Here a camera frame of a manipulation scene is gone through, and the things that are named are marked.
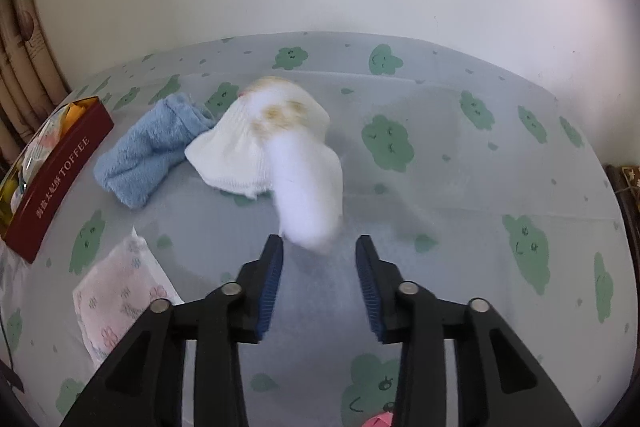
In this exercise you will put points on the white tablecloth green cloud print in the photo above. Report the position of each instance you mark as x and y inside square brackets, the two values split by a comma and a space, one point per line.
[450, 217]

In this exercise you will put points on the light blue fluffy towel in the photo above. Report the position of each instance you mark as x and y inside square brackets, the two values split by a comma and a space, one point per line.
[145, 147]

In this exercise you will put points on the white sock with paw print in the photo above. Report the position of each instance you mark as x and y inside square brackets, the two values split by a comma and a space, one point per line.
[280, 147]

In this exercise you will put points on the red tin box gold inside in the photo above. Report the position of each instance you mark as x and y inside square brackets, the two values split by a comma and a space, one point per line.
[62, 167]

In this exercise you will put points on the small pink item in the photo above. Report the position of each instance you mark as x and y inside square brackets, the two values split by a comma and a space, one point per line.
[380, 421]

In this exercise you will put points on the dark patterned item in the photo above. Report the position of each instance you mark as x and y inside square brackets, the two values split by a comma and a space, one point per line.
[625, 189]

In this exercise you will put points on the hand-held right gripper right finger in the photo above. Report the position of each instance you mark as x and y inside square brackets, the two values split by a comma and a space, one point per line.
[371, 292]

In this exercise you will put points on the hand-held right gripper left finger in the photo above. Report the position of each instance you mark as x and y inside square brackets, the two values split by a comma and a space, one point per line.
[267, 292]

